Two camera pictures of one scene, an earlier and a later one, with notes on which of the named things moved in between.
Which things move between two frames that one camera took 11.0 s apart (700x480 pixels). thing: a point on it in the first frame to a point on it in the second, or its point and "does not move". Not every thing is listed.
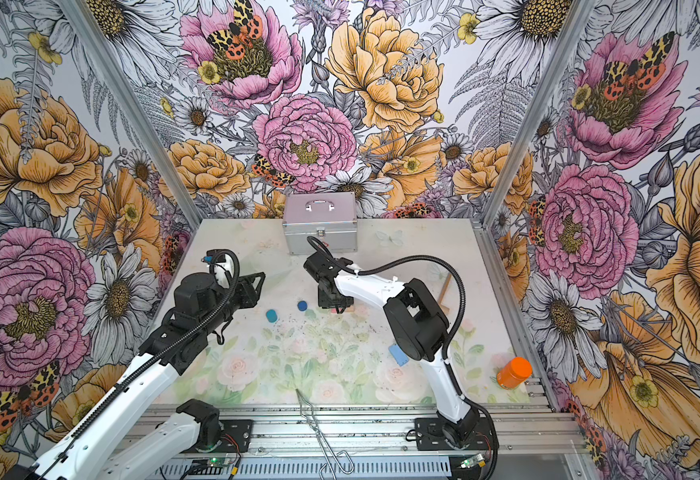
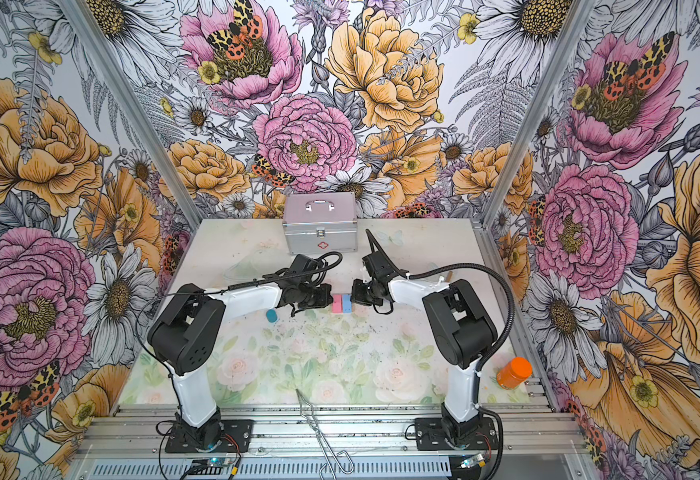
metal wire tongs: [333, 465] does not move
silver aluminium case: [328, 216] does not move
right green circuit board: [471, 461] does not move
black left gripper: [244, 285] to [324, 301]
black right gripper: [325, 303] to [357, 295]
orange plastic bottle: [512, 374] does not move
